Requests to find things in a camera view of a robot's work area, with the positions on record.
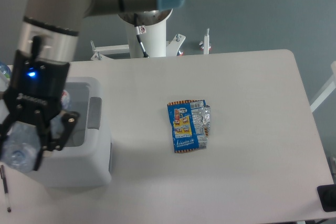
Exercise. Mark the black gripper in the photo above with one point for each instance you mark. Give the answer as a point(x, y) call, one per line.
point(33, 97)

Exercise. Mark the crushed clear plastic bottle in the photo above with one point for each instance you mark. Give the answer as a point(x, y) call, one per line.
point(21, 146)

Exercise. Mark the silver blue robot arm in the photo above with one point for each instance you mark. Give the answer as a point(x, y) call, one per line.
point(50, 28)

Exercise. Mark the white trash can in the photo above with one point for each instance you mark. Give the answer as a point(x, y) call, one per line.
point(85, 160)

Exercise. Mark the blue bottle behind bin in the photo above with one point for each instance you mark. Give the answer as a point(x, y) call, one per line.
point(5, 70)

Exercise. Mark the black white pen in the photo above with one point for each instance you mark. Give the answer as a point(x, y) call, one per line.
point(6, 192)

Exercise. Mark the blue foil snack wrapper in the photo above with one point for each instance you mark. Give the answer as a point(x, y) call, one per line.
point(190, 122)

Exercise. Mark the black device at edge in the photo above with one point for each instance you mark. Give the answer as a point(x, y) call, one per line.
point(327, 197)

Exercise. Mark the white pedestal foot left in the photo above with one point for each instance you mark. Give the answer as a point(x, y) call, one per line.
point(100, 53)

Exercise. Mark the white pedestal foot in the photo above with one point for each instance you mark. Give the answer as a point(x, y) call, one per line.
point(173, 47)
point(205, 45)
point(100, 53)

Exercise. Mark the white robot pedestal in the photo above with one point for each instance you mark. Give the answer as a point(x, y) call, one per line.
point(146, 33)

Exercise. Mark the white pedestal foot middle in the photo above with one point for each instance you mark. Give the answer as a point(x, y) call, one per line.
point(173, 47)

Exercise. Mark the white pedestal foot right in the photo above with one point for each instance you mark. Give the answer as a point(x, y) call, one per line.
point(205, 45)

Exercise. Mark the white frame bar right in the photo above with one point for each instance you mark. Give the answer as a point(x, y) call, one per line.
point(324, 91)

